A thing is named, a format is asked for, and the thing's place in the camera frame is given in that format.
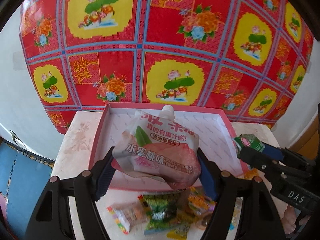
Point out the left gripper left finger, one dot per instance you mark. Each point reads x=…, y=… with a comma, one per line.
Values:
x=103, y=173

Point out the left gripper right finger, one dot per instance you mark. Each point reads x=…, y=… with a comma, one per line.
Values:
x=206, y=178

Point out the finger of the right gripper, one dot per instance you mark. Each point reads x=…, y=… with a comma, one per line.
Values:
x=257, y=160
x=272, y=152

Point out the green triangular snack packet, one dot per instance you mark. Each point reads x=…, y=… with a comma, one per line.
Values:
x=161, y=211
x=248, y=140

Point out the burger gummy candy packet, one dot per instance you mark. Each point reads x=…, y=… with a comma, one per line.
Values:
x=199, y=203

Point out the clear colourful candy packet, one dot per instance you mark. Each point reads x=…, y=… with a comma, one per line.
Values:
x=127, y=215

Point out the peach jelly drink pouch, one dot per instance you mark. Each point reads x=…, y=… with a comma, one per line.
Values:
x=158, y=147

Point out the right hand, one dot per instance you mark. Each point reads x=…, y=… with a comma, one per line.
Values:
x=289, y=220

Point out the wooden furniture edge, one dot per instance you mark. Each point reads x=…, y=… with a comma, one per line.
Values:
x=307, y=143

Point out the pink shallow cardboard box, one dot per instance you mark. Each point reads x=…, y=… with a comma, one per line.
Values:
x=212, y=125

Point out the blue foam floor mat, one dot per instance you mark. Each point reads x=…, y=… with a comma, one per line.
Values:
x=22, y=182

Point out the pink foam floor mat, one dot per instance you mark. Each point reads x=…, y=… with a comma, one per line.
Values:
x=3, y=203

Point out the red floral patterned cloth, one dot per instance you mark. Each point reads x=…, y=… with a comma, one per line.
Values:
x=245, y=57

